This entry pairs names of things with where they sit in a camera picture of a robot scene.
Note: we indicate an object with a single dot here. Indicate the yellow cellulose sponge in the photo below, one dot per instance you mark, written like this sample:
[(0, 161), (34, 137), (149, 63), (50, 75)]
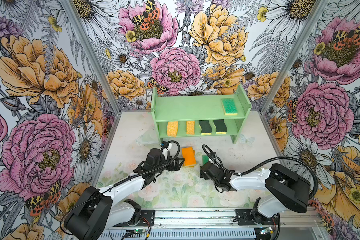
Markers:
[(190, 127), (172, 129)]

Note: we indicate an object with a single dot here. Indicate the light green scrub sponge bottom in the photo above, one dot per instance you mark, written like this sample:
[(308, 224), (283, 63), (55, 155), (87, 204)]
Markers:
[(205, 159)]

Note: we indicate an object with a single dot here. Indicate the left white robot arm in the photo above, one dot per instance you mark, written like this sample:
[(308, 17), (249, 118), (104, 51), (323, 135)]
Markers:
[(99, 209)]

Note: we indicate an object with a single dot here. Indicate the light green scrub sponge top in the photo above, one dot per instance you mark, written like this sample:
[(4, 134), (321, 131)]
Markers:
[(229, 107)]

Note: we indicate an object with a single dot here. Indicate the aluminium corner post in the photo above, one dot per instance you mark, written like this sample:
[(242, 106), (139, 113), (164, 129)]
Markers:
[(79, 29), (301, 38)]

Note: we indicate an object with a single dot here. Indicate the left aluminium corner post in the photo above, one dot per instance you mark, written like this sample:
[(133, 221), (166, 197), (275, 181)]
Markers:
[(79, 29)]

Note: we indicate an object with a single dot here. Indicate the yellow cellulose sponge front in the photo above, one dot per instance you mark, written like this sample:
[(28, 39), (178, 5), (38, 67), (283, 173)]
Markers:
[(190, 127)]

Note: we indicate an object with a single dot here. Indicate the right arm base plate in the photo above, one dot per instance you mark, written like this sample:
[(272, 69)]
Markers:
[(247, 217)]

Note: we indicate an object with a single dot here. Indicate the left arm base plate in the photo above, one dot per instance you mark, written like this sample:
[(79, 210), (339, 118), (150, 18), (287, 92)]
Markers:
[(141, 217)]

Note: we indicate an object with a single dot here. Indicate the light green wooden shelf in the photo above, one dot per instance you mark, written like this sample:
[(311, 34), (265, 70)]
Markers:
[(197, 108)]

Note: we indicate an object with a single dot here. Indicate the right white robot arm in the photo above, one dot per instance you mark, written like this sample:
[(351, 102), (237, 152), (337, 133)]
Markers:
[(289, 191)]

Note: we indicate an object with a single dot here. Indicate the aluminium front rail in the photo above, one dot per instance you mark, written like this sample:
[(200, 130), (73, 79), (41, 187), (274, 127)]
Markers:
[(199, 218)]

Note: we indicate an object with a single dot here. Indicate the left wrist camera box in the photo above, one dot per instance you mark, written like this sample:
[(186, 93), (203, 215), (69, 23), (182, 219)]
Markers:
[(166, 146)]

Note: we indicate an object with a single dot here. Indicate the yellow cellulose sponge back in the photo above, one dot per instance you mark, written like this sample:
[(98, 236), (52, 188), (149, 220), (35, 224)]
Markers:
[(172, 129)]

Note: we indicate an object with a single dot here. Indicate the right aluminium corner post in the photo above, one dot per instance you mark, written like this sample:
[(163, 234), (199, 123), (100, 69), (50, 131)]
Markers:
[(301, 38)]

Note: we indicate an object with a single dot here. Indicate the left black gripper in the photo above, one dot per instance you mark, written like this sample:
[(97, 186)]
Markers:
[(177, 166)]

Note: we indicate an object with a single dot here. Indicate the white slotted cable duct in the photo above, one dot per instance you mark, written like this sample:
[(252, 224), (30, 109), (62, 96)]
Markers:
[(180, 234)]

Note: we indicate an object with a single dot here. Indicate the orange scrub sponge top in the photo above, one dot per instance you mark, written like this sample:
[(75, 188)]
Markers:
[(189, 157)]

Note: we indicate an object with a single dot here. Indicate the dark green scrub sponge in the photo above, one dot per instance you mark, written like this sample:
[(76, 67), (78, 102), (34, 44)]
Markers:
[(205, 126), (220, 126)]

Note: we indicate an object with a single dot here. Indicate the light green scrub sponge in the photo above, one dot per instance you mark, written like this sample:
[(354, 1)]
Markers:
[(229, 107), (205, 159)]

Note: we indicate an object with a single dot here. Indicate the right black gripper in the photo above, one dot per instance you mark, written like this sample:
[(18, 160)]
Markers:
[(201, 173)]

